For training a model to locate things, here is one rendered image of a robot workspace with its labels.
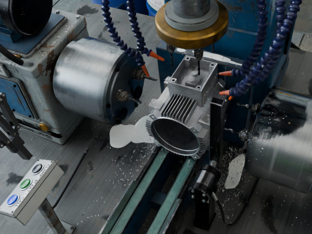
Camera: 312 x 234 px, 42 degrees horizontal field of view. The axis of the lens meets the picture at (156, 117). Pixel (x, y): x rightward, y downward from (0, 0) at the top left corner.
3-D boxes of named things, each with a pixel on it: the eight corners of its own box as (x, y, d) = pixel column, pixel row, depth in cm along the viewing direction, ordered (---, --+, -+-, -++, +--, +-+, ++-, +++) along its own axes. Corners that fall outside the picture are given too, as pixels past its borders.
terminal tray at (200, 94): (185, 72, 123) (184, 54, 118) (218, 81, 120) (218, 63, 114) (168, 99, 117) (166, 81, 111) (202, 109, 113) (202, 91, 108)
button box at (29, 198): (49, 170, 113) (37, 157, 110) (65, 172, 108) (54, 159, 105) (9, 222, 103) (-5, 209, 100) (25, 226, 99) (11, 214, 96)
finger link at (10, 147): (5, 136, 98) (-3, 145, 96) (18, 150, 100) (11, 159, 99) (2, 136, 99) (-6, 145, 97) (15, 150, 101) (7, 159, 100)
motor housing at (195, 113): (175, 102, 136) (172, 60, 122) (229, 119, 130) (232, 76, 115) (148, 146, 125) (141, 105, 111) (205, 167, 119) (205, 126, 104)
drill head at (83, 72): (74, 67, 154) (55, 11, 135) (159, 93, 141) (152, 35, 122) (33, 113, 140) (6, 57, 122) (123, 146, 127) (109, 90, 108)
